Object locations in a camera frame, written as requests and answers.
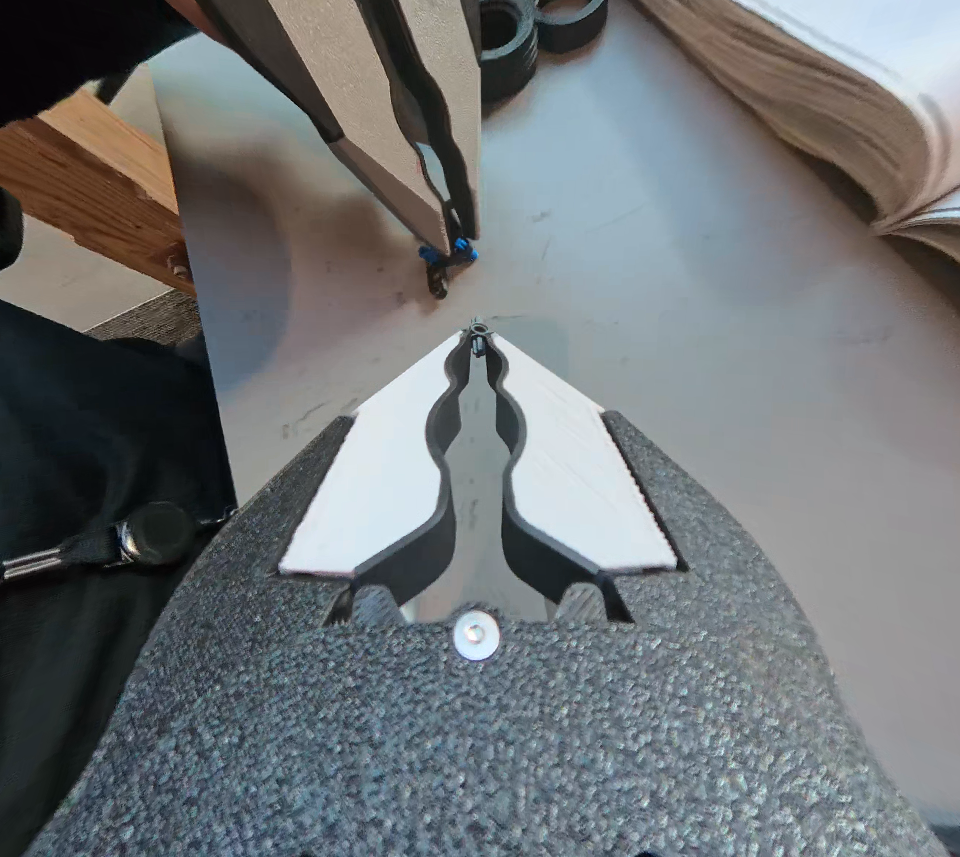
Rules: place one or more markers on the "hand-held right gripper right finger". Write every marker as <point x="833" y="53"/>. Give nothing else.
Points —
<point x="577" y="489"/>

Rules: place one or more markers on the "black rubber toy tyre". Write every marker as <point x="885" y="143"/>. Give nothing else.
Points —
<point x="570" y="32"/>
<point x="506" y="77"/>

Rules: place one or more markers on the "grey axle connector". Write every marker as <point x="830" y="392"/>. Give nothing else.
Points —
<point x="478" y="336"/>

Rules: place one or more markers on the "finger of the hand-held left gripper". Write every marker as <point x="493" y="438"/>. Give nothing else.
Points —
<point x="442" y="9"/>
<point x="337" y="69"/>

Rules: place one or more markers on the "wooden furniture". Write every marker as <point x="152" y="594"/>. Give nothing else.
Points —
<point x="90" y="182"/>

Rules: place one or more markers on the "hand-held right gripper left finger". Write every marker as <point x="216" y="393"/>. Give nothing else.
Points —
<point x="375" y="489"/>

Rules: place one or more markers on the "black beam two blue pins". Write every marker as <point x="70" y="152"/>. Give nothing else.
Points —
<point x="442" y="264"/>

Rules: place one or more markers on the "person's left forearm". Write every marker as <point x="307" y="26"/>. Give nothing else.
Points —
<point x="60" y="32"/>

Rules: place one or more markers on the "open instruction book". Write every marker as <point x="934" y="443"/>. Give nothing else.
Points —
<point x="825" y="47"/>

